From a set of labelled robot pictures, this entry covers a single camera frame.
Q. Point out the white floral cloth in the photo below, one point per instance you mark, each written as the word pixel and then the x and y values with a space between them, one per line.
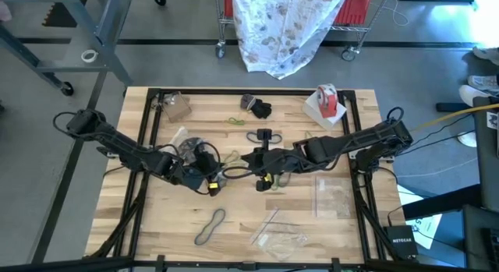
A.
pixel 280 30

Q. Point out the white cardboard box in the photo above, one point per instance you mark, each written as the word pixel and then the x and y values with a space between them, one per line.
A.
pixel 312 108

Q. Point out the bag of black bands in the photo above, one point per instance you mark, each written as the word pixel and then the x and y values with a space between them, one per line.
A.
pixel 195 147

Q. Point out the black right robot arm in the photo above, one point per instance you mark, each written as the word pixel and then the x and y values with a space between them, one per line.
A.
pixel 351 141

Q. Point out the black serrated foam pad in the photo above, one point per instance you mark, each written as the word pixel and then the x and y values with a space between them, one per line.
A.
pixel 58 18

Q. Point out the wide black rubber band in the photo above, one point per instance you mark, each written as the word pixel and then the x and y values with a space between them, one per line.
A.
pixel 183 155

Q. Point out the small green rubber band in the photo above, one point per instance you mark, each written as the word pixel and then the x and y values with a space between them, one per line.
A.
pixel 236 121

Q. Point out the black aluminium table frame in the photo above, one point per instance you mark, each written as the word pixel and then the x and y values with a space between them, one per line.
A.
pixel 234 91

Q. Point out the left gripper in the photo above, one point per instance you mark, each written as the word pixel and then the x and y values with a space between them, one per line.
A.
pixel 204 164

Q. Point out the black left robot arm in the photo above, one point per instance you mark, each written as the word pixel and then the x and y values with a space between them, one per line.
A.
pixel 132 153

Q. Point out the blue desk foot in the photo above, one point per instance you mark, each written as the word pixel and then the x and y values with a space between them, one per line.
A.
pixel 448 107

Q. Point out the red tape dispenser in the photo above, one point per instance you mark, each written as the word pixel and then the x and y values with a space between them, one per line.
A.
pixel 327 102

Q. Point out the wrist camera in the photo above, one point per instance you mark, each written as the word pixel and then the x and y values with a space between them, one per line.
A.
pixel 262 185
pixel 213 191

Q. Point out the small brown cardboard box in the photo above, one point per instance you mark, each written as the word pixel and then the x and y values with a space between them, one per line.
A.
pixel 177 108

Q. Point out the black Netgear network switch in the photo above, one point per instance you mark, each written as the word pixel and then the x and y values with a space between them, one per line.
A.
pixel 401 242

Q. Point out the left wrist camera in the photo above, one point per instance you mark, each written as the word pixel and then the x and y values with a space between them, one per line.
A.
pixel 213 191

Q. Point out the wide blue rubber band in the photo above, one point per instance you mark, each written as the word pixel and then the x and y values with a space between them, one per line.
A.
pixel 195 239

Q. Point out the black and gray glove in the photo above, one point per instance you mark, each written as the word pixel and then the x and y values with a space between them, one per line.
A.
pixel 261 109

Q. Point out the black computer tower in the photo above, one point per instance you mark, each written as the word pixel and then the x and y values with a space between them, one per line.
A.
pixel 487 167

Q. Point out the white tape roll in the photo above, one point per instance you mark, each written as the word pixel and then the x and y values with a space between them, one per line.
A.
pixel 82 56

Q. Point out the white printed paper sheet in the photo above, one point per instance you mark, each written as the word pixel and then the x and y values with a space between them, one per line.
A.
pixel 429 225

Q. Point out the red plastic bin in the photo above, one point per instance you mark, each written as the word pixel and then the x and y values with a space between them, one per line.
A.
pixel 228 3
pixel 352 9

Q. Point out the black desk leg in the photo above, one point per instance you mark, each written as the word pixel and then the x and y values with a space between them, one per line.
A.
pixel 440 203

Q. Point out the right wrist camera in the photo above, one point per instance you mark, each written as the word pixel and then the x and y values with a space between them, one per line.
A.
pixel 262 185

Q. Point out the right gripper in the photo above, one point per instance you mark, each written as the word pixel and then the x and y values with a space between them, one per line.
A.
pixel 267 161

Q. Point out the thin yellow-green rubber band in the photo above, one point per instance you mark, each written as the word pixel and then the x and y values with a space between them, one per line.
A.
pixel 308 133

